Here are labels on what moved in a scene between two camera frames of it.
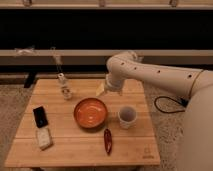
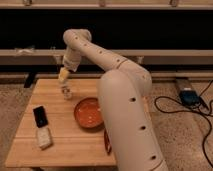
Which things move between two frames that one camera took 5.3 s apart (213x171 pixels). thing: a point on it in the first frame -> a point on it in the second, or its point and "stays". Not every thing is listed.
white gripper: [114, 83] -> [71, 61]
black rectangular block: [40, 117] stays
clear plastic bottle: [65, 89] stays
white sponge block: [44, 138] stays
